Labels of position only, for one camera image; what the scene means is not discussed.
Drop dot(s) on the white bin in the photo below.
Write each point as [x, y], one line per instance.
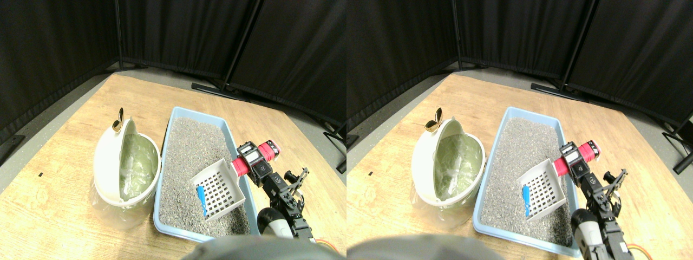
[425, 162]
[108, 162]

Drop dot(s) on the blue lump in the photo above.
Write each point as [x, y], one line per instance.
[526, 200]
[202, 200]

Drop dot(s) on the black curtain stand pole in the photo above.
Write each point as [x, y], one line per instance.
[456, 32]
[117, 32]
[580, 43]
[242, 43]

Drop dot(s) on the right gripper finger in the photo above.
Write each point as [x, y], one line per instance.
[571, 153]
[250, 153]

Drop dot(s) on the blue litter tray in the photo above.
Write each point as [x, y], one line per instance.
[184, 146]
[520, 146]

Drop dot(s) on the black curtain stand foot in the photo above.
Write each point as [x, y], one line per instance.
[216, 89]
[557, 90]
[338, 138]
[679, 154]

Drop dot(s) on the black bracket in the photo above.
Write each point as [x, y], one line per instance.
[300, 179]
[617, 181]

